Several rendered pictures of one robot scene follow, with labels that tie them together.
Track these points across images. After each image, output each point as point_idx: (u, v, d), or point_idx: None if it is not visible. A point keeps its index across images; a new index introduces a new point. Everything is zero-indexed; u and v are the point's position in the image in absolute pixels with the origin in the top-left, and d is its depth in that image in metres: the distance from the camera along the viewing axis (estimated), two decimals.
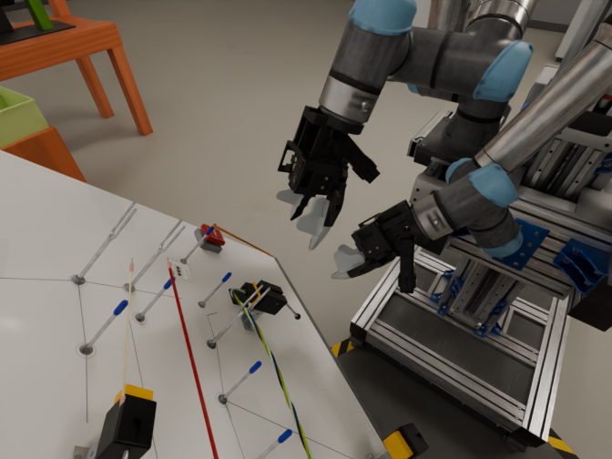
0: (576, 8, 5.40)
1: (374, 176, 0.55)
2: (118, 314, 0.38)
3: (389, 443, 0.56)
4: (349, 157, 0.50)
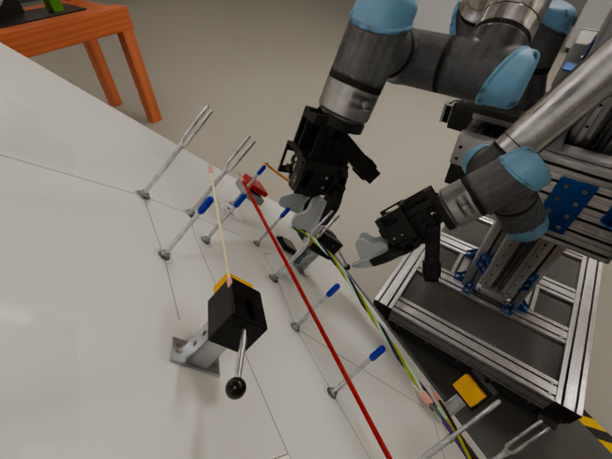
0: (585, 0, 5.37)
1: (374, 176, 0.55)
2: (203, 212, 0.34)
3: (460, 386, 0.53)
4: (349, 157, 0.50)
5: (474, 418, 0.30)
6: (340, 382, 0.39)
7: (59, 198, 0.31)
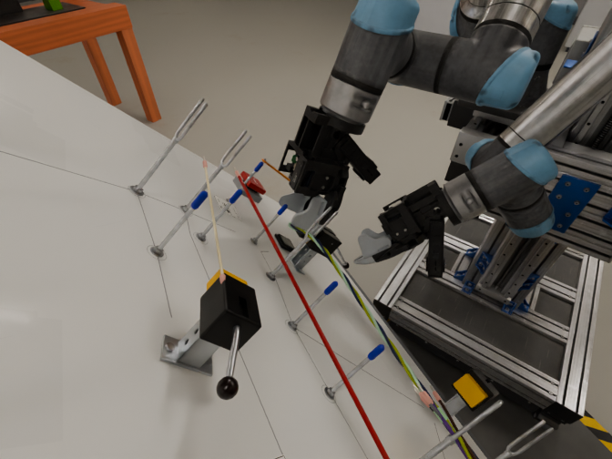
0: None
1: (375, 177, 0.55)
2: (197, 208, 0.33)
3: (461, 386, 0.52)
4: (350, 157, 0.50)
5: (475, 419, 0.29)
6: (338, 382, 0.38)
7: (48, 193, 0.30)
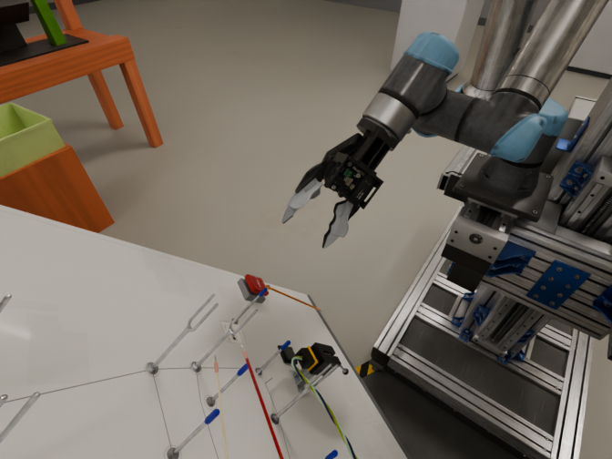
0: None
1: None
2: (209, 423, 0.37)
3: None
4: None
5: None
6: None
7: (77, 431, 0.34)
